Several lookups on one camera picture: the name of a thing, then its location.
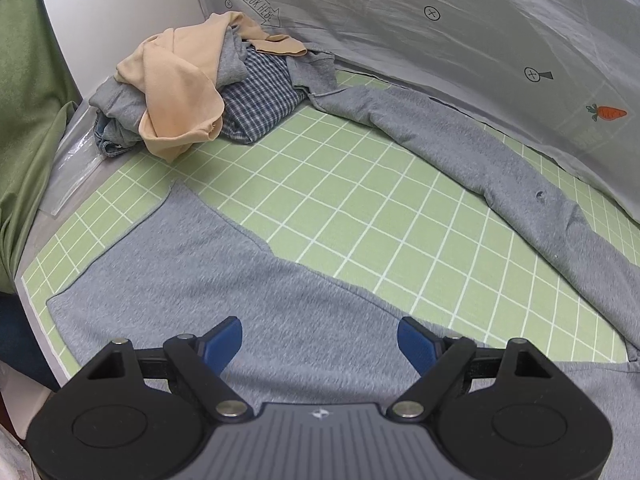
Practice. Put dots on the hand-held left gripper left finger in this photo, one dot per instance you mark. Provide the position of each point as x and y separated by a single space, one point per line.
224 344

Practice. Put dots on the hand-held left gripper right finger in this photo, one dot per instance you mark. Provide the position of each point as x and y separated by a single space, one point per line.
416 346

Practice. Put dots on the large grey cotton garment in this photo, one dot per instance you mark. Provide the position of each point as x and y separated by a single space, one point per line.
310 310

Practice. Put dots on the green checked mat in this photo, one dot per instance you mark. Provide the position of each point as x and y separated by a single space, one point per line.
350 200

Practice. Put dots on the dark blue cloth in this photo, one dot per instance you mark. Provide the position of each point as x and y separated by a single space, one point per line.
22 335

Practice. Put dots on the white cloth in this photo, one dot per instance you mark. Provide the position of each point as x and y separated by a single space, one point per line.
12 420

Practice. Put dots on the clear plastic bag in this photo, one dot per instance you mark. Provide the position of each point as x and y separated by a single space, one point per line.
75 165

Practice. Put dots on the blue denim garment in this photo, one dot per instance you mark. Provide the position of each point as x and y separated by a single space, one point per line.
107 139

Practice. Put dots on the blue plaid shirt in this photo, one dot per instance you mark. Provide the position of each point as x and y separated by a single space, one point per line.
260 100

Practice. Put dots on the beige garment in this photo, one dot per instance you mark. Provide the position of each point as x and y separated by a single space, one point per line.
175 85

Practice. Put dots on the crumpled grey garment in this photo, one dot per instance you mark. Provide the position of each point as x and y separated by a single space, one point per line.
116 102

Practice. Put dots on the green curtain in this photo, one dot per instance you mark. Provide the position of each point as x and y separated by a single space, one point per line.
25 110

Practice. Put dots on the grey printed sheet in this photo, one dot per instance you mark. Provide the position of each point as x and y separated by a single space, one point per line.
400 35

